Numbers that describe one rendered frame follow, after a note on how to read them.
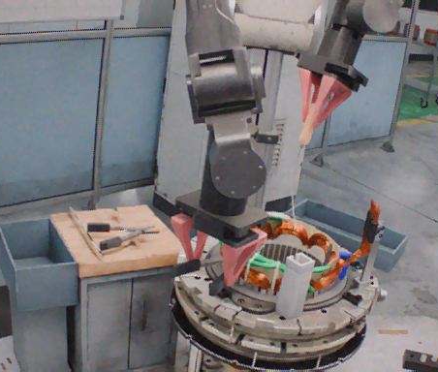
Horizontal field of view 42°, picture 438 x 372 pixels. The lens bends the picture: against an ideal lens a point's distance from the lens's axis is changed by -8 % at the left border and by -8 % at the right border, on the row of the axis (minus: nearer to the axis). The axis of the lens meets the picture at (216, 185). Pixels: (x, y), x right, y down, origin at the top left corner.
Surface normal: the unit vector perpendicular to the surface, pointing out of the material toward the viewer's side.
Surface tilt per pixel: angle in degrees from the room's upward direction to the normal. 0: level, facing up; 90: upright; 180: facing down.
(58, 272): 90
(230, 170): 89
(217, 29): 72
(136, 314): 90
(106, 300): 90
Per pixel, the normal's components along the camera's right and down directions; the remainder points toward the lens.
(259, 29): 0.02, 0.60
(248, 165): 0.05, 0.37
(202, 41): 0.00, 0.08
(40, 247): 0.48, 0.40
